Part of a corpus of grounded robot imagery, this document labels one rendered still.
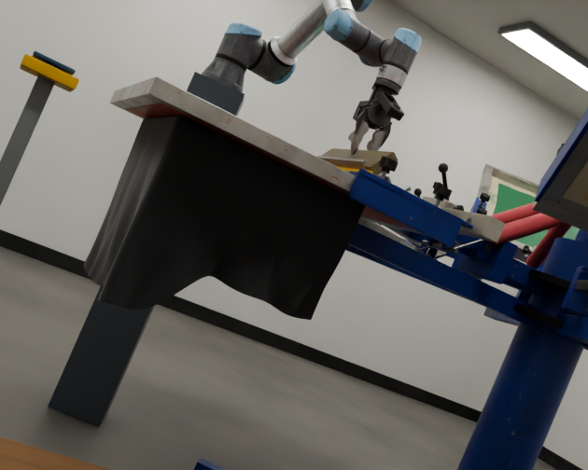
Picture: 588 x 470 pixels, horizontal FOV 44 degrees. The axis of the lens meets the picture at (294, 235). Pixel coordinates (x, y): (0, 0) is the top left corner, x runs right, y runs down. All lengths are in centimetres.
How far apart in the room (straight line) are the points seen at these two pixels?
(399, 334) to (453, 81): 226
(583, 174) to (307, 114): 448
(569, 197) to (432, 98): 487
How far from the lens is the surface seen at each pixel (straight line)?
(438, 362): 695
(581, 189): 171
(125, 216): 172
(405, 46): 202
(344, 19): 203
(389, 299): 652
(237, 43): 256
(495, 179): 370
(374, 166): 179
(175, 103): 151
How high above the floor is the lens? 78
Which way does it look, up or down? 1 degrees up
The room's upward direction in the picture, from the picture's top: 23 degrees clockwise
